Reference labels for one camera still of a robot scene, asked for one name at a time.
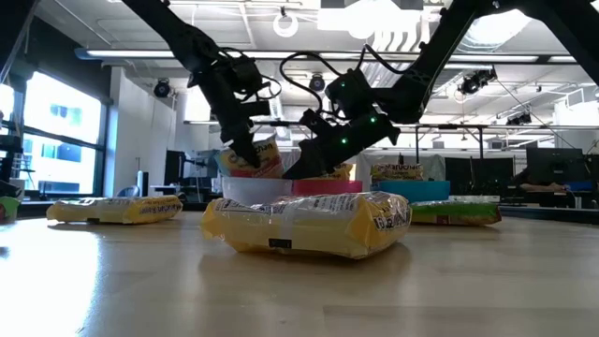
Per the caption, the yellow Maruchan noodle packet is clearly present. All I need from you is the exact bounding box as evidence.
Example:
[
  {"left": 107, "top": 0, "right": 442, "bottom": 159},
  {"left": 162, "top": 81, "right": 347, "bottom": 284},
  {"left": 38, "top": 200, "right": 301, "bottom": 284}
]
[
  {"left": 317, "top": 162, "right": 356, "bottom": 182},
  {"left": 46, "top": 195, "right": 183, "bottom": 226},
  {"left": 200, "top": 190, "right": 413, "bottom": 260}
]

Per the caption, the lime green Maruchan noodle packet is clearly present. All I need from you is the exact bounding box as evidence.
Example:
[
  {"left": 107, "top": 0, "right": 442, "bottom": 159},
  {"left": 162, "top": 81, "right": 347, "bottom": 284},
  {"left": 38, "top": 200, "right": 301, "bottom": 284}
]
[
  {"left": 370, "top": 163, "right": 425, "bottom": 183},
  {"left": 410, "top": 199, "right": 503, "bottom": 227}
]

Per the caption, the teal plastic bin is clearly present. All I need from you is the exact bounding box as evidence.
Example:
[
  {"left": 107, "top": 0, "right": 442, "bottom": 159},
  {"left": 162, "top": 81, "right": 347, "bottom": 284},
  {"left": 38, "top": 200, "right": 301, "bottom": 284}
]
[{"left": 372, "top": 180, "right": 451, "bottom": 204}]

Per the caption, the white ring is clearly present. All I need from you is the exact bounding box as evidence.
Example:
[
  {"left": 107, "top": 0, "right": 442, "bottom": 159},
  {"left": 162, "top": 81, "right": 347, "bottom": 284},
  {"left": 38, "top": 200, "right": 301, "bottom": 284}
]
[{"left": 272, "top": 12, "right": 300, "bottom": 39}]

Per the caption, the black computer monitor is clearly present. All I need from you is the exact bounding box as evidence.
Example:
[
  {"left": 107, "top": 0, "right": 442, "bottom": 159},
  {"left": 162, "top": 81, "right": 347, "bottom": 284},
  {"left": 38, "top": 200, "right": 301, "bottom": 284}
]
[
  {"left": 526, "top": 147, "right": 586, "bottom": 183},
  {"left": 444, "top": 157, "right": 516, "bottom": 183},
  {"left": 184, "top": 149, "right": 221, "bottom": 179}
]

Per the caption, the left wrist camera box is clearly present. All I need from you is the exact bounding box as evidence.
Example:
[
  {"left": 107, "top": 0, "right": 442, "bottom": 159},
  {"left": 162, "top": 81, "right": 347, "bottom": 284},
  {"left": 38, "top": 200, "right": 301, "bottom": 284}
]
[{"left": 224, "top": 46, "right": 282, "bottom": 102}]

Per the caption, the person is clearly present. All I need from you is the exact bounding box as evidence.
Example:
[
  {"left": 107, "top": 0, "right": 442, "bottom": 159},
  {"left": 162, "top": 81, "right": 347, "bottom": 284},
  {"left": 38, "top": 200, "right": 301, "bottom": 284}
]
[{"left": 512, "top": 167, "right": 570, "bottom": 193}]

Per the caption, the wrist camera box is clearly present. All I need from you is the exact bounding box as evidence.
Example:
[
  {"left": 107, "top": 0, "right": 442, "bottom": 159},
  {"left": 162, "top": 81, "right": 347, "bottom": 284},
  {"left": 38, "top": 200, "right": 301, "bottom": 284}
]
[
  {"left": 224, "top": 46, "right": 282, "bottom": 102},
  {"left": 325, "top": 67, "right": 378, "bottom": 118}
]

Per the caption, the black computer tower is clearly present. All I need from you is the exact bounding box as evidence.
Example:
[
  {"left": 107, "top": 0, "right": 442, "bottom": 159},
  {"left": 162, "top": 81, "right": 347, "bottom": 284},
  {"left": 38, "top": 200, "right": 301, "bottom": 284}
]
[{"left": 164, "top": 149, "right": 187, "bottom": 186}]

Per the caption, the silver ventilation duct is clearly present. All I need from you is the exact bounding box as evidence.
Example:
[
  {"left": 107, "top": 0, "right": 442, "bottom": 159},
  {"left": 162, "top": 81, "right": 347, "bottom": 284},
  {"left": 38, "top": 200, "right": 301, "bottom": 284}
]
[{"left": 364, "top": 7, "right": 534, "bottom": 95}]

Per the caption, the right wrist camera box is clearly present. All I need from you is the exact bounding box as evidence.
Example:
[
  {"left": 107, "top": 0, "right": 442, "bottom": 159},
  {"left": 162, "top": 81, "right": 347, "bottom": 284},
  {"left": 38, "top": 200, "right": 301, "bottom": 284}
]
[{"left": 325, "top": 67, "right": 378, "bottom": 118}]

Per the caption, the large window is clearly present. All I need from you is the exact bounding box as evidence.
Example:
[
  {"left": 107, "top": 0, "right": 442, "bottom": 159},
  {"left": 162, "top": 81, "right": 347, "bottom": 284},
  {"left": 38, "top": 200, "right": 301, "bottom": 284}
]
[{"left": 0, "top": 69, "right": 111, "bottom": 198}]

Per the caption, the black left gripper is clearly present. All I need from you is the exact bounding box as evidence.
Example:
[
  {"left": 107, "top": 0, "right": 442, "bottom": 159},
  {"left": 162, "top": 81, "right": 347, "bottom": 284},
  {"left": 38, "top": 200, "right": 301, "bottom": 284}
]
[{"left": 189, "top": 58, "right": 272, "bottom": 169}]

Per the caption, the clear plastic bin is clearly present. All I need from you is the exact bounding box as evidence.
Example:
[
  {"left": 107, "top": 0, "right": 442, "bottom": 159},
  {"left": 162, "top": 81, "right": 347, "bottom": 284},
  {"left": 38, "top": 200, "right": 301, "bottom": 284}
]
[{"left": 221, "top": 176, "right": 295, "bottom": 206}]

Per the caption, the background workbench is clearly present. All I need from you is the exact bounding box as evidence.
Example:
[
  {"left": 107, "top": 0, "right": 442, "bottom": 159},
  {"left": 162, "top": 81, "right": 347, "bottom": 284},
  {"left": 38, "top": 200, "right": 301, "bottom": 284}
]
[{"left": 503, "top": 180, "right": 599, "bottom": 225}]

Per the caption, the red green packet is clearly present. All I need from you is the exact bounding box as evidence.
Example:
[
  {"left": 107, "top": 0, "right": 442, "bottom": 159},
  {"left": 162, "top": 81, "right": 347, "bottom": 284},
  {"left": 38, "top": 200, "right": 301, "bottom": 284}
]
[{"left": 0, "top": 195, "right": 22, "bottom": 225}]

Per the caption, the black workstation frame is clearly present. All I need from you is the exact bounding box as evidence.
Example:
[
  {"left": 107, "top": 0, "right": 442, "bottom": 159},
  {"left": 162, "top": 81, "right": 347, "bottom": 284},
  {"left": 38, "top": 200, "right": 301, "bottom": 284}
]
[{"left": 184, "top": 119, "right": 599, "bottom": 163}]

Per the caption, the red plastic bin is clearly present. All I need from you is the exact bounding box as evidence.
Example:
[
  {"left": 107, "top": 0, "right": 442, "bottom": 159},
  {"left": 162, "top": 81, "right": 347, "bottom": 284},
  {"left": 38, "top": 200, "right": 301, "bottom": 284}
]
[{"left": 292, "top": 179, "right": 364, "bottom": 197}]

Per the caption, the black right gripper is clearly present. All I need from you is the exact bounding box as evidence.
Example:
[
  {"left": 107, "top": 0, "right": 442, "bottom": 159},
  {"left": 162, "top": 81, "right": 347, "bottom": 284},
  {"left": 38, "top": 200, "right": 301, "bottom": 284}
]
[{"left": 283, "top": 108, "right": 402, "bottom": 181}]

